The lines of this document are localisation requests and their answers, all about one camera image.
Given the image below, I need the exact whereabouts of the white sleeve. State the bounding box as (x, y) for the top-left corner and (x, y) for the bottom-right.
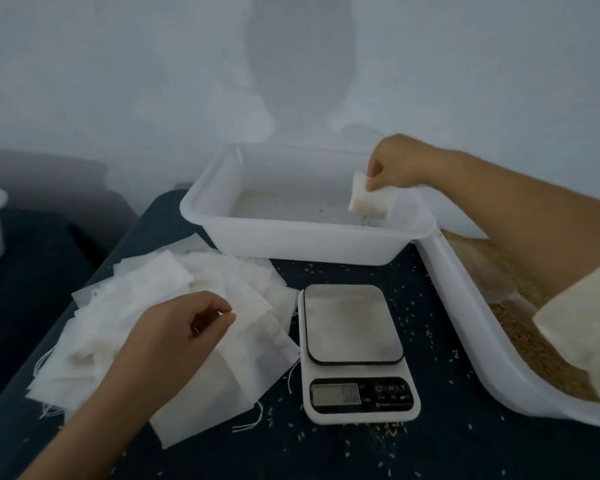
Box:
(532, 253), (600, 406)

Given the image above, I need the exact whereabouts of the brown grain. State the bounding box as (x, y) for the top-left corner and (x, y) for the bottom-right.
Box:
(445, 233), (600, 402)

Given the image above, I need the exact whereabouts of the dark blue tablecloth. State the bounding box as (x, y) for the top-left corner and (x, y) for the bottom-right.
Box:
(0, 207), (141, 416)
(0, 189), (600, 480)

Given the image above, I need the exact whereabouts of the white digital kitchen scale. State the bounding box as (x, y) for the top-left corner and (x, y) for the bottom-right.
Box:
(297, 283), (422, 426)

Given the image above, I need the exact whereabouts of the white mesh bag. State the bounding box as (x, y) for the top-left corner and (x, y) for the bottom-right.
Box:
(348, 171), (397, 220)

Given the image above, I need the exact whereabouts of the pile of white bags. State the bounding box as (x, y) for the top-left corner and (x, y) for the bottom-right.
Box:
(28, 233), (303, 448)

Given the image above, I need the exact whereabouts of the person's left hand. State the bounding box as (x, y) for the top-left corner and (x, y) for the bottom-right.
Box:
(108, 291), (238, 418)

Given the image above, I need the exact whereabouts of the person's right forearm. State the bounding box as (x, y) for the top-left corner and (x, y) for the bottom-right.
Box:
(435, 149), (600, 301)

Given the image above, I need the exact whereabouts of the person's right hand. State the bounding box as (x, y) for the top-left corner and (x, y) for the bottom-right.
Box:
(365, 133), (453, 194)

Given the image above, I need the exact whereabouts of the white plastic tub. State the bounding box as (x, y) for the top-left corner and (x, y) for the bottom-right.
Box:
(179, 143), (439, 267)

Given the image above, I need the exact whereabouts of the white tray of grain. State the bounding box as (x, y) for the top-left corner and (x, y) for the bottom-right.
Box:
(417, 229), (600, 429)

